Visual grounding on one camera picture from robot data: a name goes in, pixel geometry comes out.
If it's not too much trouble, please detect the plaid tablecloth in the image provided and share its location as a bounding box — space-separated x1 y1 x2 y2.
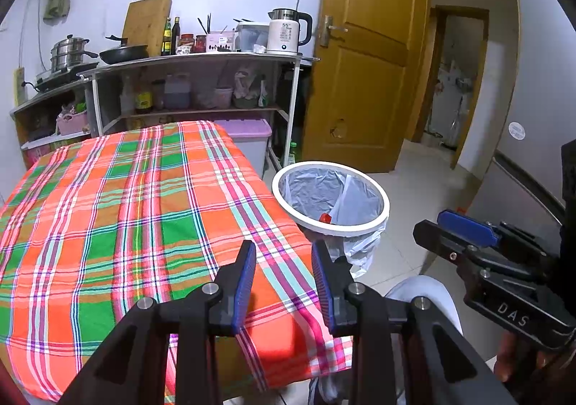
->
0 119 354 403

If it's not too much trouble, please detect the brown wooden door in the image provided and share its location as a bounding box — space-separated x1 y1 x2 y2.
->
301 0 430 174

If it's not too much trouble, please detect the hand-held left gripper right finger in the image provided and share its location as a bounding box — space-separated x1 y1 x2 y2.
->
311 239 518 405

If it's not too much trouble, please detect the purple-lidded storage box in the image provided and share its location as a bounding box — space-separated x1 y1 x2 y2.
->
213 118 274 181

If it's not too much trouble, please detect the yellow-labelled shelf bottle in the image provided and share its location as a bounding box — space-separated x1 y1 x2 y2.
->
135 81 154 114

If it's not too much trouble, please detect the crumpled plastic bag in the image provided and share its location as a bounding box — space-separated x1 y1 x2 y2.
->
233 65 259 109

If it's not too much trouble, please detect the low wooden shelf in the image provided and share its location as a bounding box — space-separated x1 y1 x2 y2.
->
10 81 95 167

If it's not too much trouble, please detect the white trash bin with liner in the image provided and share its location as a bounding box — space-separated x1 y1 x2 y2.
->
276 166 388 280

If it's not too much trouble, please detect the metal door handle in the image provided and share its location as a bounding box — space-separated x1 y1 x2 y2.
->
319 15 348 48

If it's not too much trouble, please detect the plastic jug dark liquid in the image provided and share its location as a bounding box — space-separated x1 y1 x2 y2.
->
163 73 192 109

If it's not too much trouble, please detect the pink plastic basket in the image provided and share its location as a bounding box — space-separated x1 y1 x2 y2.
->
56 110 89 136

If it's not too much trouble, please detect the white ring bin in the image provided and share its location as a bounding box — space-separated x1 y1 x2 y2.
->
271 161 390 253

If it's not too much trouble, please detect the person's right hand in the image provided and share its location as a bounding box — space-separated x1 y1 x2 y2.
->
494 328 559 383

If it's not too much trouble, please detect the pink utensil holder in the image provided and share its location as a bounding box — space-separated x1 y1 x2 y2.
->
206 31 235 53

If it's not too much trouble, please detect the grey metal shelf rack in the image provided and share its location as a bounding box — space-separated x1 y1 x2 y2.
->
78 51 320 172

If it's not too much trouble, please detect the wooden cutting board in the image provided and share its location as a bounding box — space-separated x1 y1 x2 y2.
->
122 0 174 57

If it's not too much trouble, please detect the steel steamer pot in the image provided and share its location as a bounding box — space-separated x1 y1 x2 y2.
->
49 35 97 74

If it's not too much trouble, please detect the black induction cooker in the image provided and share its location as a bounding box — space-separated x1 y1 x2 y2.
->
33 63 97 93

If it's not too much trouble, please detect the black frying pan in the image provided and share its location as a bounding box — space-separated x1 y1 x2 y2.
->
99 36 149 65

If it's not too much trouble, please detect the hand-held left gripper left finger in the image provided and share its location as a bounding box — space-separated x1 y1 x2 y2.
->
58 239 258 405

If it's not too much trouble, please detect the white electric kettle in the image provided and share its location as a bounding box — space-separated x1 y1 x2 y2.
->
267 8 313 56

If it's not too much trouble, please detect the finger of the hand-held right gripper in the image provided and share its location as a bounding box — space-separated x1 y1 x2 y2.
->
413 220 546 285
436 209 559 274

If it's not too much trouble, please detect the clear plastic container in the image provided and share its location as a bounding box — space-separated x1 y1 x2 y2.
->
235 22 271 52

